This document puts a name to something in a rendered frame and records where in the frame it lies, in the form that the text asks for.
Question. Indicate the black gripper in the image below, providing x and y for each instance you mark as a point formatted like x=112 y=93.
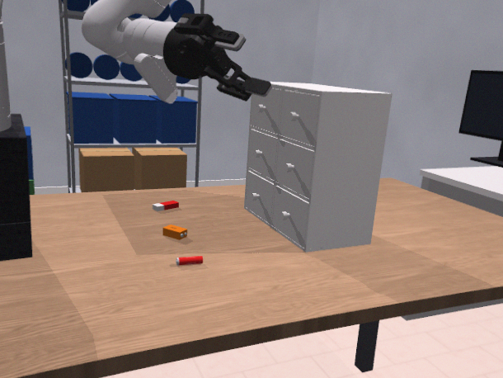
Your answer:
x=181 y=56

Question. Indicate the grey chest of drawers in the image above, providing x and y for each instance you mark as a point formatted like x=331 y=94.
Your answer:
x=348 y=154

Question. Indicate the red aa battery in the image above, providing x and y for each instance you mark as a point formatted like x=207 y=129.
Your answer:
x=189 y=260

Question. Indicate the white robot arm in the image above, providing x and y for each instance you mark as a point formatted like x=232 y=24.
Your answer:
x=103 y=26

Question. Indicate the red and white eraser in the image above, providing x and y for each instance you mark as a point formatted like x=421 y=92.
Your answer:
x=165 y=205

